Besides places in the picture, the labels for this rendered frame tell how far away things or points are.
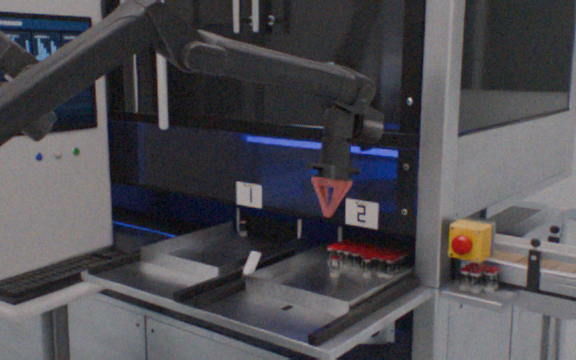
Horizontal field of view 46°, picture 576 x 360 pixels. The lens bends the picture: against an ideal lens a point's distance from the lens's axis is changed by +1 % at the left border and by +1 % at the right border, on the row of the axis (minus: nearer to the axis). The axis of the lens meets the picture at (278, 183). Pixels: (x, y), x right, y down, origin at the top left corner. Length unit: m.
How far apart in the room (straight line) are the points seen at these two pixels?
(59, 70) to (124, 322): 1.41
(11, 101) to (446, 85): 0.85
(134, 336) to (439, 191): 1.18
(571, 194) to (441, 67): 4.82
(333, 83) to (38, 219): 1.00
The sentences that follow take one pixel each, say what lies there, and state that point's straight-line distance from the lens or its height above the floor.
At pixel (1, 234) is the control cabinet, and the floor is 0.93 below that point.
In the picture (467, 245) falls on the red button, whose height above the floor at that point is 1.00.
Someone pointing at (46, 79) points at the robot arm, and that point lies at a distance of 0.95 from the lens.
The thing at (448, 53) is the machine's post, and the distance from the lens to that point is 1.42.
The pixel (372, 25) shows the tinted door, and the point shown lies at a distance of 1.51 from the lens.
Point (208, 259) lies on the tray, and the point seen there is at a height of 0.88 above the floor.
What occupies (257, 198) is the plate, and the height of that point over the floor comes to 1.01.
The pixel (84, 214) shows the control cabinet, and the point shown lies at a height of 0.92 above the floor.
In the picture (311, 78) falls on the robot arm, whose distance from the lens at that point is 1.17.
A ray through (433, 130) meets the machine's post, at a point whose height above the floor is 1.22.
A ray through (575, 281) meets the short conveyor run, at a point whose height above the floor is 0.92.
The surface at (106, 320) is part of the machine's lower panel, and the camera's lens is 2.33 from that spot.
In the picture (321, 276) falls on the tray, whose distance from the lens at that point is 1.54.
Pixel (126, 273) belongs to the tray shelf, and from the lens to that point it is 1.60.
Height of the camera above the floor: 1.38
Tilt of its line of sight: 11 degrees down
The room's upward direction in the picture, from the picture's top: straight up
